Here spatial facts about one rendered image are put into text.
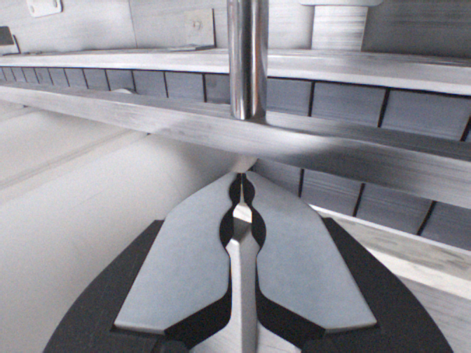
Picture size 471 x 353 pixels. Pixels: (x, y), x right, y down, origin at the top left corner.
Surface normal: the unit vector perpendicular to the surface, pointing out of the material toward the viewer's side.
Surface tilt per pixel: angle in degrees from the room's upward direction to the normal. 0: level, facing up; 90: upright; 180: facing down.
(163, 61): 0
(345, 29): 0
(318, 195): 0
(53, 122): 90
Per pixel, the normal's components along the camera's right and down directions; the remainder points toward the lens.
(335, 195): -0.51, 0.46
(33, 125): 0.45, -0.58
